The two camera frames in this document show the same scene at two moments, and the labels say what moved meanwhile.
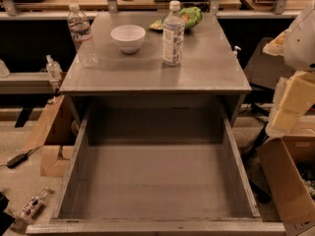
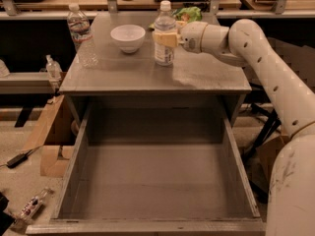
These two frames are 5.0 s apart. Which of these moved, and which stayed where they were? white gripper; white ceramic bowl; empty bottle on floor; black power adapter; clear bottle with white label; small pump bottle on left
Moved: white gripper; clear bottle with white label
Stayed: empty bottle on floor; white ceramic bowl; small pump bottle on left; black power adapter
